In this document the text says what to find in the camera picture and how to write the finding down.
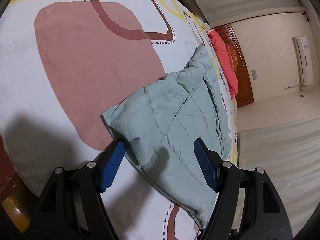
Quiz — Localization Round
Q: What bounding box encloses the brown wooden headboard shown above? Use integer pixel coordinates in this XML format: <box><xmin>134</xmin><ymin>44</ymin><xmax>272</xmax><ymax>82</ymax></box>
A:
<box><xmin>214</xmin><ymin>24</ymin><xmax>254</xmax><ymax>108</ymax></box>

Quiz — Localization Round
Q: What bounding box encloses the coral red pillow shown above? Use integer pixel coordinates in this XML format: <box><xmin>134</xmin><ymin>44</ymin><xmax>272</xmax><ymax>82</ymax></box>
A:
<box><xmin>207</xmin><ymin>29</ymin><xmax>239</xmax><ymax>99</ymax></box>

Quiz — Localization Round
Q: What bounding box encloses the white wall air conditioner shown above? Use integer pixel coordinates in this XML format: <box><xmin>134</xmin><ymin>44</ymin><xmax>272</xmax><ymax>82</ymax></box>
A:
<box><xmin>293</xmin><ymin>36</ymin><xmax>313</xmax><ymax>86</ymax></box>

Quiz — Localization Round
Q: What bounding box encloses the patterned white bed sheet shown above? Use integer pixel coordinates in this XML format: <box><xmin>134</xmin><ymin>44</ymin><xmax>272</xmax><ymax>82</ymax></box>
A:
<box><xmin>0</xmin><ymin>0</ymin><xmax>238</xmax><ymax>240</ymax></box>

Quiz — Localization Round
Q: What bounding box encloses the grey wall socket panel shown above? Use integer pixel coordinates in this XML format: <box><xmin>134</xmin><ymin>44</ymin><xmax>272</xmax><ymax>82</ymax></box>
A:
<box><xmin>251</xmin><ymin>69</ymin><xmax>258</xmax><ymax>80</ymax></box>

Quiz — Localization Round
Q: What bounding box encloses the light green puffer jacket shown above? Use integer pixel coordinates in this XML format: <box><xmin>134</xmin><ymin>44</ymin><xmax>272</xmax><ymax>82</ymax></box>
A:
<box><xmin>102</xmin><ymin>45</ymin><xmax>232</xmax><ymax>228</ymax></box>

